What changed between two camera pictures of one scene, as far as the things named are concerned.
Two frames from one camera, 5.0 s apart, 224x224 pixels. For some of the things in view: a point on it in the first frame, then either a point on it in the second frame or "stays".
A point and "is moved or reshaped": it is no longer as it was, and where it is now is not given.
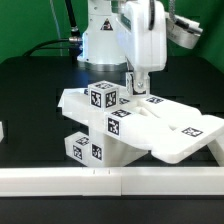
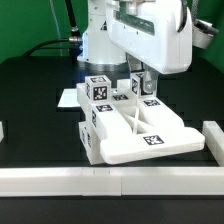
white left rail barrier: (1, 132) stays
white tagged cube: (130, 89) is moved or reshaped
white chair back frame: (172, 131) is moved or reshaped
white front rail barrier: (111, 181) stays
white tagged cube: (104, 95) is moved or reshaped
